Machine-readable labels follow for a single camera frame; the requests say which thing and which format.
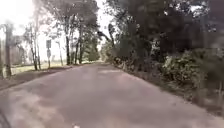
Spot signpost with signs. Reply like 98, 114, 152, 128
45, 39, 53, 70

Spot dirt verge strip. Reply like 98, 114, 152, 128
0, 64, 81, 92

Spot grey asphalt road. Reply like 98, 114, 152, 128
0, 62, 224, 128

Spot dense trees and bushes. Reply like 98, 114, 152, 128
98, 0, 224, 116

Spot row of trees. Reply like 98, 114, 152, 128
0, 0, 101, 79

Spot grass field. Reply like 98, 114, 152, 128
9, 60, 98, 76

